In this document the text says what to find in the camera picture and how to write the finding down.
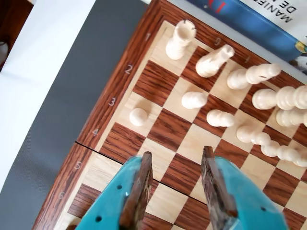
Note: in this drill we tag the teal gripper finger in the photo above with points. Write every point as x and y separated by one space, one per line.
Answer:
242 198
108 198

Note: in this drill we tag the light wooden pawn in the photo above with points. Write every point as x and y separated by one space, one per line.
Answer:
245 133
218 118
139 116
280 151
301 161
193 99

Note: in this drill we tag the wooden chess board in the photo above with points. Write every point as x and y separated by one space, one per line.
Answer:
168 134

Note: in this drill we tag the dark grey textured mat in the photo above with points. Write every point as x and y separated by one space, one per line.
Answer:
48 143

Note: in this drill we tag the light wooden queen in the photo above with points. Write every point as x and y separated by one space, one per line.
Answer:
287 117

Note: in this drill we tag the light wooden king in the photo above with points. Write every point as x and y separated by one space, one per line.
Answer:
266 98

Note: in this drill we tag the light wooden knight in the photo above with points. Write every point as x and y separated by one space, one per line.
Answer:
208 63

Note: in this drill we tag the light wooden rook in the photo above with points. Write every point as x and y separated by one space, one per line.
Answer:
180 40

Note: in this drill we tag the blue book with moon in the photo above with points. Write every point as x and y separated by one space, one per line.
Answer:
239 14

